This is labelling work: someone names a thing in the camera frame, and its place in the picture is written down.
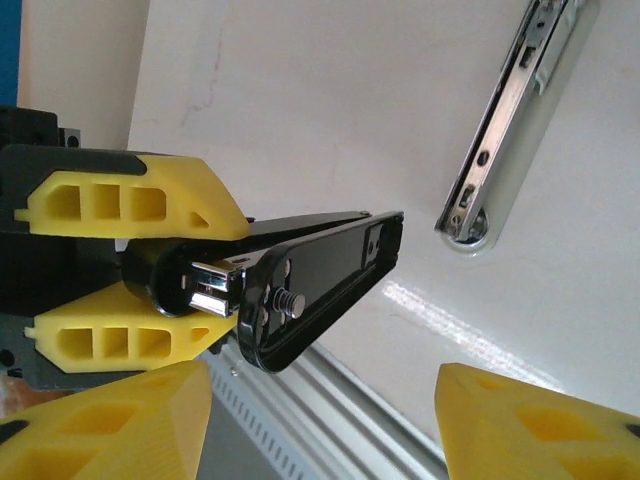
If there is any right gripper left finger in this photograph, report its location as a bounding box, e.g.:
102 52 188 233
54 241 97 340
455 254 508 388
0 359 212 480

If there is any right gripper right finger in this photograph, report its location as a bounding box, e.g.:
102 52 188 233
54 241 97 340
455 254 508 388
434 362 640 480

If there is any black stapler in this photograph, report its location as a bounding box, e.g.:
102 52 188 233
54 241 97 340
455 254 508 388
121 208 406 375

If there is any white stapler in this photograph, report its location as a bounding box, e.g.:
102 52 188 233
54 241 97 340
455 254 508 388
433 0 601 260

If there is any grey slotted cable duct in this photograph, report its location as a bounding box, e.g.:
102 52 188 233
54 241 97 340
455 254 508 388
199 357 321 480

